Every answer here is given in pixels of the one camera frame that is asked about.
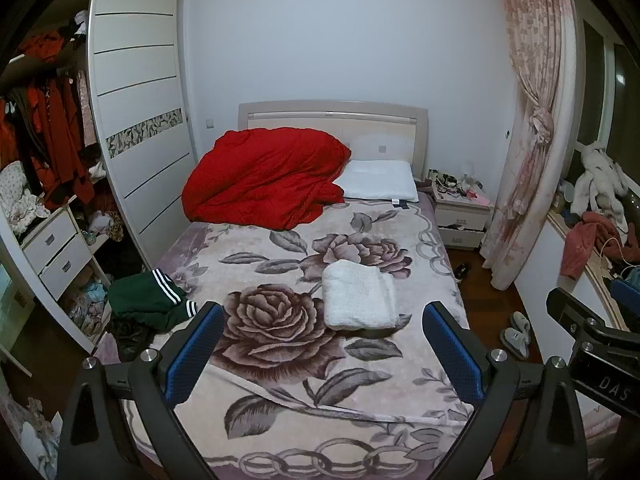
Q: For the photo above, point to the red folded clothes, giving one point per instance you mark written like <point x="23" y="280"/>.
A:
<point x="45" y="47"/>

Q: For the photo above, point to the beige bed headboard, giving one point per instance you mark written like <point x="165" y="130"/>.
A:
<point x="325" y="115"/>

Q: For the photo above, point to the white bay window ledge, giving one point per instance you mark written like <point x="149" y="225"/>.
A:
<point x="550" y="280"/>

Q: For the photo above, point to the floral printed blanket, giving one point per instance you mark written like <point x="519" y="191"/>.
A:
<point x="280" y="260"/>

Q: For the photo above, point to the white nightstand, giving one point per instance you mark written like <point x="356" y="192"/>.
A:
<point x="460" y="210"/>

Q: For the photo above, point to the white plush toy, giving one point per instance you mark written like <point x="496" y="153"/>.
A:
<point x="597" y="175"/>

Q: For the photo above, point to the black plastic bag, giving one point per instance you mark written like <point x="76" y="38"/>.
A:
<point x="127" y="335"/>

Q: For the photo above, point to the white wardrobe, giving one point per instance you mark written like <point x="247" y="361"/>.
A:
<point x="140" y="60"/>

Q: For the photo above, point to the pink red garment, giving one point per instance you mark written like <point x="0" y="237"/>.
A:
<point x="580" y="245"/>

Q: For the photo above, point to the white wardrobe drawer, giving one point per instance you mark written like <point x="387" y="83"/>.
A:
<point x="50" y="240"/>
<point x="67" y="267"/>

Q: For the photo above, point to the row of hanging clothes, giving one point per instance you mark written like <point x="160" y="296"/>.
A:
<point x="55" y="135"/>

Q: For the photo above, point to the white pillow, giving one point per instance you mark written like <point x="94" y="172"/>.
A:
<point x="377" y="180"/>

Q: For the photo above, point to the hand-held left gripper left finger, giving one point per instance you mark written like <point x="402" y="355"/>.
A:
<point x="195" y="355"/>

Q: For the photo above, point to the dark window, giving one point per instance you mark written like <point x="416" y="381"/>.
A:
<point x="625" y="100"/>

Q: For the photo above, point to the pale crumpled cloth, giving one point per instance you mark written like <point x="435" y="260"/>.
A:
<point x="35" y="435"/>

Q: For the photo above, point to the black shoe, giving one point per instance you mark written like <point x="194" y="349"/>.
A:
<point x="462" y="270"/>

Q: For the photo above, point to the clutter of small nightstand items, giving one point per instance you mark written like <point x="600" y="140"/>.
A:
<point x="452" y="182"/>

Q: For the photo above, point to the white towel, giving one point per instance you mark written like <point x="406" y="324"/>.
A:
<point x="357" y="295"/>

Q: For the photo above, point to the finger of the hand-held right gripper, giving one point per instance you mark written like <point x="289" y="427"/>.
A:
<point x="627" y="292"/>
<point x="575" y="312"/>

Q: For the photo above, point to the pile of pastel clothes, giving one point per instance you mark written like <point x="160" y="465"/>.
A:
<point x="90" y="305"/>

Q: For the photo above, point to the grey slipper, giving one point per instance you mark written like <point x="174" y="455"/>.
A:
<point x="520" y="320"/>
<point x="515" y="342"/>

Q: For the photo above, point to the green garment with white stripes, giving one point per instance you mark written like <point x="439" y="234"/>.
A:
<point x="140" y="300"/>

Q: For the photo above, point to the red quilt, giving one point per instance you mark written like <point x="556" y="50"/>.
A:
<point x="260" y="180"/>

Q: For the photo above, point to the pink floral curtain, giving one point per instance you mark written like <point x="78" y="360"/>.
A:
<point x="530" y="160"/>

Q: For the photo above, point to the pile of clothes with leopard print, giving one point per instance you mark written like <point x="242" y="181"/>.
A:
<point x="102" y="222"/>

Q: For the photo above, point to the pile of pale floral clothes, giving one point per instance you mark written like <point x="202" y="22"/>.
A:
<point x="20" y="195"/>

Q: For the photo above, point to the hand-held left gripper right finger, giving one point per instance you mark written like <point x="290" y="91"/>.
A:
<point x="450" y="355"/>

